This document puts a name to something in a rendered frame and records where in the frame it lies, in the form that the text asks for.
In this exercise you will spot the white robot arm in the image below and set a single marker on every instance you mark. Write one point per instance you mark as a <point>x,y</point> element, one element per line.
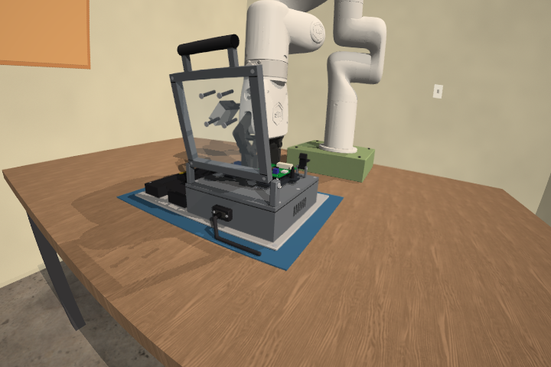
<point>274,30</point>

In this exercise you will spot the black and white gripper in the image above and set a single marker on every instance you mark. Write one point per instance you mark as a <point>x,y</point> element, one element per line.
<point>277,114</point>

